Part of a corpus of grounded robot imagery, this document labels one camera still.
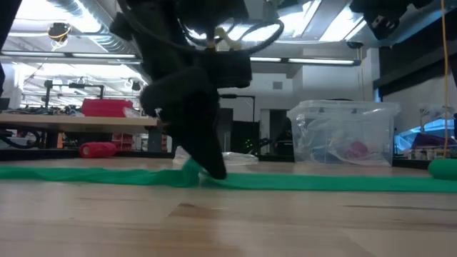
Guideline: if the black yellow cable reel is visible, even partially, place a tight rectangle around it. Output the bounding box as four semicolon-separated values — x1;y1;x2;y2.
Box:
46;21;72;51

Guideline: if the clear plastic bag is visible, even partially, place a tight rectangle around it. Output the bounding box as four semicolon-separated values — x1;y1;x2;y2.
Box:
173;145;260;167

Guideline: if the thick black hose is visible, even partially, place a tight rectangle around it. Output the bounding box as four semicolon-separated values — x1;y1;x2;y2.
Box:
0;128;41;150

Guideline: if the red plastic bin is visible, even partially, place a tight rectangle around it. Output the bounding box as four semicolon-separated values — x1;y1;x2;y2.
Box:
81;98;134;119

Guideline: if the green elastic bandage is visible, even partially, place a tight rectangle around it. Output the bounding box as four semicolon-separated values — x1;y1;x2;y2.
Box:
0;158;457;194

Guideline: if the black aluminium rail frame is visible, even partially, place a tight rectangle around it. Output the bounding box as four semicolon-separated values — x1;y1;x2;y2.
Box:
0;148;457;171

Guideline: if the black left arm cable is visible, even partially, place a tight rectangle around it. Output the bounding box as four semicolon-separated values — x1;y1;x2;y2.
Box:
178;17;286;56

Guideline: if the red bandage roll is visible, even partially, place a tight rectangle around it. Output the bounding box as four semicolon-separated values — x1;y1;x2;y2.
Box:
79;141;118;159

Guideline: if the wooden workbench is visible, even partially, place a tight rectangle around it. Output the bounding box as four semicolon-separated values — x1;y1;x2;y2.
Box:
0;113;169;153

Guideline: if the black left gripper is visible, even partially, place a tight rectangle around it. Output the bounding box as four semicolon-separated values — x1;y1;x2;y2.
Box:
141;66;228;181

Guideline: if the clear plastic storage bin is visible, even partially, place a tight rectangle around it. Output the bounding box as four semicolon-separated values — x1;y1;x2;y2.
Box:
286;99;401;168

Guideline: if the black overhead camera rig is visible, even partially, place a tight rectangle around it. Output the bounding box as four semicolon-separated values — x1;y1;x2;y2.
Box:
43;79;106;110

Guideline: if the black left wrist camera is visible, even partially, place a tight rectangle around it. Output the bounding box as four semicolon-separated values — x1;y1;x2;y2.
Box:
205;51;253;89

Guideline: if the black tubular gantry frame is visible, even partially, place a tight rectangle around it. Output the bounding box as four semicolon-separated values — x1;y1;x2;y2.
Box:
218;94;256;124

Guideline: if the hanging yellow cable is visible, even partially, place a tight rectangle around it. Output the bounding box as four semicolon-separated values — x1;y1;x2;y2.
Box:
440;0;451;161

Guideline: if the black computer tower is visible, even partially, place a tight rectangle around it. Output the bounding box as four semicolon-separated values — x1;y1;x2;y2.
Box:
228;120;261;155

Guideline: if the dark pink bandage roll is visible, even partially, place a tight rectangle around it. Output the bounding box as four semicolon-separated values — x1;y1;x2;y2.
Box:
343;140;371;161

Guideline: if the long ceiling light fixture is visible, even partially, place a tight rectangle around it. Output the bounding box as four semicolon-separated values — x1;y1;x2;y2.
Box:
0;50;361;67

